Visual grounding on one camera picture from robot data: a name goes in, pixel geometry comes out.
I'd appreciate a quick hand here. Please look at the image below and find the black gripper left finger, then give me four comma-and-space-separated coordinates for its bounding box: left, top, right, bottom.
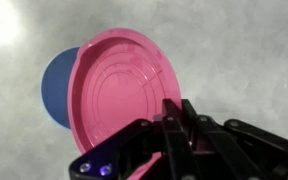
68, 98, 198, 180

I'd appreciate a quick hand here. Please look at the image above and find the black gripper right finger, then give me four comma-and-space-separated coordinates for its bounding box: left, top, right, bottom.
182, 99, 288, 180

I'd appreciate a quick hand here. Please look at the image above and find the pink plate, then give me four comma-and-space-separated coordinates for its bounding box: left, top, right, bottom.
67, 28, 182, 180

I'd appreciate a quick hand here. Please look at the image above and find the blue bowl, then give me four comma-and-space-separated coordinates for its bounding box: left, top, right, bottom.
40, 46, 82, 130

